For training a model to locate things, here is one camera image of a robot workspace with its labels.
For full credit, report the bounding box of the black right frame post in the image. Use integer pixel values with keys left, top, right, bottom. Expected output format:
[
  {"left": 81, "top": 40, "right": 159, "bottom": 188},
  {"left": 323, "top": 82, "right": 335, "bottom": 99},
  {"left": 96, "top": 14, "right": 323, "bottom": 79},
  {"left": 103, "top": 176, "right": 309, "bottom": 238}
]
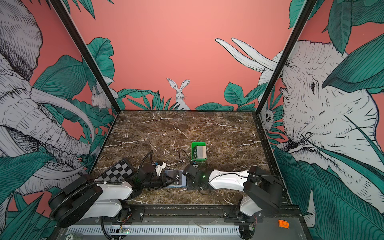
[{"left": 256, "top": 0, "right": 317, "bottom": 115}]

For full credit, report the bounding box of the orange connector clip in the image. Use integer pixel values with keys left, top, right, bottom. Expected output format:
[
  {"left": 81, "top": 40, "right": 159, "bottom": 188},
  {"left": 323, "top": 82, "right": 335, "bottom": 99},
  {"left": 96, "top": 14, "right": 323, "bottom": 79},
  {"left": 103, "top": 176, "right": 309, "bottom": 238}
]
[{"left": 278, "top": 220, "right": 290, "bottom": 229}]

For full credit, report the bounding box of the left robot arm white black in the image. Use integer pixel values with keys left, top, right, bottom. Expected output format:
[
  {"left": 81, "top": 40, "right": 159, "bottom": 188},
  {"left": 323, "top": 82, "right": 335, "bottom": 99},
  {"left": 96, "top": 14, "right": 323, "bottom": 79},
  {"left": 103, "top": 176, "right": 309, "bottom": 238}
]
[{"left": 49, "top": 161, "right": 181, "bottom": 228}]

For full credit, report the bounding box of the green lit circuit board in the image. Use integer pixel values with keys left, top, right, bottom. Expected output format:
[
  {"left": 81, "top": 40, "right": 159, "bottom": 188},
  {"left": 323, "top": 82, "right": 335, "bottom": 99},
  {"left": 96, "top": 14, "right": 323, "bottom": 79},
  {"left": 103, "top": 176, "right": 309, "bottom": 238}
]
[{"left": 120, "top": 228, "right": 130, "bottom": 234}]

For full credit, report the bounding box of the white slotted cable duct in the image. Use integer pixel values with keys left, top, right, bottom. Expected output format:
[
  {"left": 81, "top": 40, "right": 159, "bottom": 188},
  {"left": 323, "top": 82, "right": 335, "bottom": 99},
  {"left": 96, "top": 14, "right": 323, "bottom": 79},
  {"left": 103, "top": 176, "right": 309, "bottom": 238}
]
[{"left": 66, "top": 225, "right": 241, "bottom": 236}]

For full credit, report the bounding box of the blue leather card holder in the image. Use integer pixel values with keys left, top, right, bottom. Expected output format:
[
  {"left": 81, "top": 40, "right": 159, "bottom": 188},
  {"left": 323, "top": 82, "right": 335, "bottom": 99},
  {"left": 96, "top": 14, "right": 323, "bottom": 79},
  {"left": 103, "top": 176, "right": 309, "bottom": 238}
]
[{"left": 165, "top": 170, "right": 187, "bottom": 189}]

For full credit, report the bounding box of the green plastic card tray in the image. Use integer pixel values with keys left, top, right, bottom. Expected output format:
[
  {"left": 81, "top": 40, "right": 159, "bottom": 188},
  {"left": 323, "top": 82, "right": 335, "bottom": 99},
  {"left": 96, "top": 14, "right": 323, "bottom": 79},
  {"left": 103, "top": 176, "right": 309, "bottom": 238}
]
[{"left": 191, "top": 142, "right": 207, "bottom": 162}]

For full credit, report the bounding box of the black frame post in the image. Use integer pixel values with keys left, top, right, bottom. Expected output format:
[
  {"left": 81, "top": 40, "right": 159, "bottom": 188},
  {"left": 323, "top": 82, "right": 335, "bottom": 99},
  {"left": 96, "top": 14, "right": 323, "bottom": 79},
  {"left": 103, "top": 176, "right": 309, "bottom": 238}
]
[
  {"left": 50, "top": 0, "right": 121, "bottom": 115},
  {"left": 256, "top": 0, "right": 317, "bottom": 115}
]

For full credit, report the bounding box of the black white checkerboard plate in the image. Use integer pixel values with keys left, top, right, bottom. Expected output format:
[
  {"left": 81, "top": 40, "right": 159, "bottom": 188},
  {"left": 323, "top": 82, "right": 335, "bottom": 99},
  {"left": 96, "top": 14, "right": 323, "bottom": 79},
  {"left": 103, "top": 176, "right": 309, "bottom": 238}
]
[{"left": 96, "top": 159, "right": 136, "bottom": 182}]

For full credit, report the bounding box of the stack of credit cards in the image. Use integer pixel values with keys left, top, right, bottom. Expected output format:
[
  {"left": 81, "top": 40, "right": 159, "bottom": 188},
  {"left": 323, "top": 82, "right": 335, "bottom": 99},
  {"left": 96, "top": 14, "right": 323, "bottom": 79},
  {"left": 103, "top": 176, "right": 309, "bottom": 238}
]
[{"left": 196, "top": 146, "right": 207, "bottom": 160}]

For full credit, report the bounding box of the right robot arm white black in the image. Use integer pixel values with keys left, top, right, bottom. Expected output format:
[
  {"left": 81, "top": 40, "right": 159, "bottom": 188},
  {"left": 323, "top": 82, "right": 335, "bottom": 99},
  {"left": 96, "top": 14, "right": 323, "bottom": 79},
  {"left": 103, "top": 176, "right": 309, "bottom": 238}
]
[{"left": 183, "top": 164, "right": 285, "bottom": 221}]

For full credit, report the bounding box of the black left frame post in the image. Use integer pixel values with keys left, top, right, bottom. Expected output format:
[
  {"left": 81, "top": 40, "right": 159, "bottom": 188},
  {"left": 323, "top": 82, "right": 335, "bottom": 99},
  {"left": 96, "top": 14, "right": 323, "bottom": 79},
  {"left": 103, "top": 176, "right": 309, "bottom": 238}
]
[{"left": 50, "top": 0, "right": 121, "bottom": 115}]

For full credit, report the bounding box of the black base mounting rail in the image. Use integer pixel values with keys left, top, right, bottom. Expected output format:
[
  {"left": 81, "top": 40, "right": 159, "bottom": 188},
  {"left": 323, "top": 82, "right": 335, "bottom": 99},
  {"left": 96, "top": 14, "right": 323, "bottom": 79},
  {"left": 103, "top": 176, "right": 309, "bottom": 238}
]
[{"left": 127, "top": 205, "right": 257, "bottom": 223}]

